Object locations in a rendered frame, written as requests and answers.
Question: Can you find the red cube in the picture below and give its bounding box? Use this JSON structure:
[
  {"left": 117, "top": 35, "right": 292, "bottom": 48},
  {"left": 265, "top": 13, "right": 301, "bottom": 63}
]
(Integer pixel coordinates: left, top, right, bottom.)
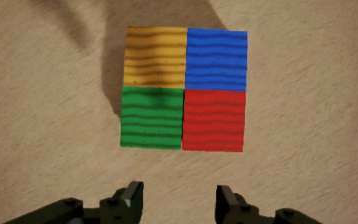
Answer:
[{"left": 182, "top": 89, "right": 246, "bottom": 153}]

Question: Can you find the yellow cube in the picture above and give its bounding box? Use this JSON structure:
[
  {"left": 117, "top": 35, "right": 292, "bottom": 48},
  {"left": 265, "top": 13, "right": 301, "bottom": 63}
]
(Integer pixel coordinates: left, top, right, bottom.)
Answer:
[{"left": 123, "top": 26, "right": 187, "bottom": 89}]

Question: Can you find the blue cube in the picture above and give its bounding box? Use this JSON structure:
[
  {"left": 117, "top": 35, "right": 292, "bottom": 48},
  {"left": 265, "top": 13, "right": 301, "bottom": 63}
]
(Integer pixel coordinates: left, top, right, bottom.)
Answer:
[{"left": 185, "top": 28, "right": 248, "bottom": 92}]

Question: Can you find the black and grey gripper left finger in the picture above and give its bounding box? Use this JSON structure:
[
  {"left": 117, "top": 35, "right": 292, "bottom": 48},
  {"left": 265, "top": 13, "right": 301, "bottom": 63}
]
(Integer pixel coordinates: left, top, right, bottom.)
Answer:
[{"left": 2, "top": 181, "right": 143, "bottom": 224}]

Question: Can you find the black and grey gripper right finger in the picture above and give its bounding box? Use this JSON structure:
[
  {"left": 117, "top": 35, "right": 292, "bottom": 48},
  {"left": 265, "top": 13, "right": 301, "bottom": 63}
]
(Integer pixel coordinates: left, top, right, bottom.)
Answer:
[{"left": 215, "top": 185, "right": 322, "bottom": 224}]

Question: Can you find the green cube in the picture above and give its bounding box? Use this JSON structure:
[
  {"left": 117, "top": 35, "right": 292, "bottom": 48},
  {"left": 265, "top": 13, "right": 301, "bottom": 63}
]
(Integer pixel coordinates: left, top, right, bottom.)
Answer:
[{"left": 120, "top": 86, "right": 184, "bottom": 150}]

